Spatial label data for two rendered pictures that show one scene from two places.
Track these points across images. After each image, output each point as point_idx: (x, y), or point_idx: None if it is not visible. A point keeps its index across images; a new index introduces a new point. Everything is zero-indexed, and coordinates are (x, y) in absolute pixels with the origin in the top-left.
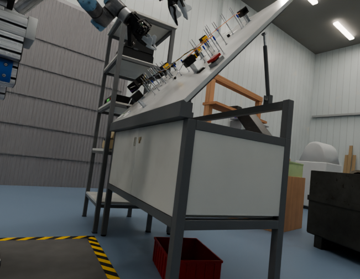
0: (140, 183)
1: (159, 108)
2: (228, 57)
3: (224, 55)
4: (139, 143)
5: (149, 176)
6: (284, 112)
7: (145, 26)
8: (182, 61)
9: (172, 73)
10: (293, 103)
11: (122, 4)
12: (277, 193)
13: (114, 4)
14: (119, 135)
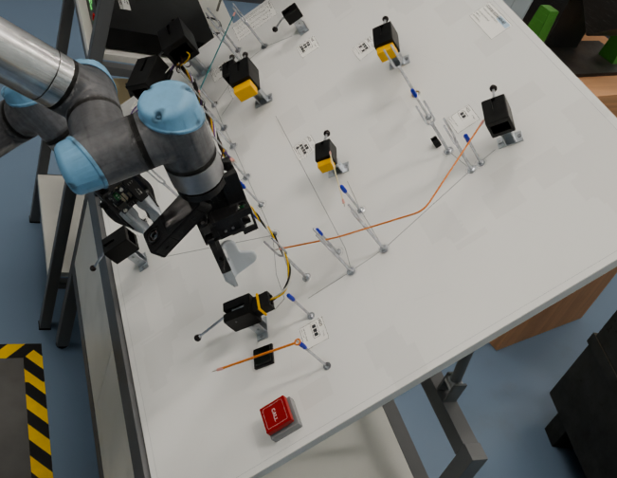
0: (106, 438)
1: (135, 432)
2: (305, 445)
3: (319, 385)
4: None
5: (117, 468)
6: (453, 469)
7: (131, 194)
8: (224, 311)
9: (284, 45)
10: (482, 463)
11: (60, 126)
12: None
13: (34, 122)
14: None
